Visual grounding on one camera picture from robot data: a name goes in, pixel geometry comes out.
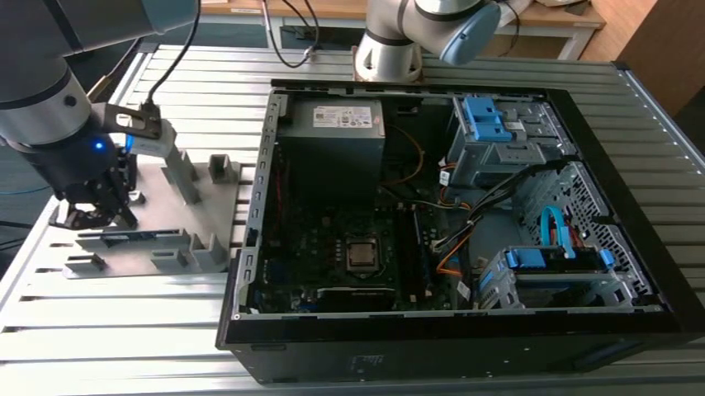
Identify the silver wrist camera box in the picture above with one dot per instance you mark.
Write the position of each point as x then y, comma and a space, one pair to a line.
156, 144

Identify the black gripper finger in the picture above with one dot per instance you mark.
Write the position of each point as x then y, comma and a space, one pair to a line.
120, 194
83, 216

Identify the dark green motherboard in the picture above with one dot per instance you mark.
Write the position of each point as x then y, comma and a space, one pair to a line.
308, 247

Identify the silver CPU in socket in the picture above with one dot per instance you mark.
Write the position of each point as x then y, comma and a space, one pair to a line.
363, 253

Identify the wooden desk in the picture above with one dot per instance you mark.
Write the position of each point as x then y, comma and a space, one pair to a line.
555, 16

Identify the brown wooden cabinet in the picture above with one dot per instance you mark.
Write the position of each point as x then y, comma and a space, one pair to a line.
661, 41

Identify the dark RAM stick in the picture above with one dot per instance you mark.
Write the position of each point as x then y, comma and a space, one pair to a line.
425, 255
130, 237

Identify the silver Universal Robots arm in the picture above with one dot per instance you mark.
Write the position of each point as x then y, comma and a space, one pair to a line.
32, 95

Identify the grey metal drive cage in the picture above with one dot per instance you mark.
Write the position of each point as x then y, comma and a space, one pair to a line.
495, 161

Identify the blue disk carrier with disk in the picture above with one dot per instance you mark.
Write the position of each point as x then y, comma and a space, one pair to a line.
529, 259

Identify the black open PC case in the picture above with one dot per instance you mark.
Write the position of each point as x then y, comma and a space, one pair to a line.
441, 354

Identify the grey power supply unit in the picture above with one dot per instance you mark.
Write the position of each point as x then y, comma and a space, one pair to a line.
330, 152

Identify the black camera bracket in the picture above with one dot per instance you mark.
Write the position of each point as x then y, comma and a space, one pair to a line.
112, 115

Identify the black graphics card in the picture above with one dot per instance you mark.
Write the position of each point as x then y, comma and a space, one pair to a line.
355, 298

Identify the blue disk carrier latch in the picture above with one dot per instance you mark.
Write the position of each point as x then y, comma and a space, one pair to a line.
485, 115

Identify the grey parts rack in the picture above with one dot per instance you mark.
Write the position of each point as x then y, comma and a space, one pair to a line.
182, 206

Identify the grey metal disk bay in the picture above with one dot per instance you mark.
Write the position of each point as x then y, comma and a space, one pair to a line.
561, 284

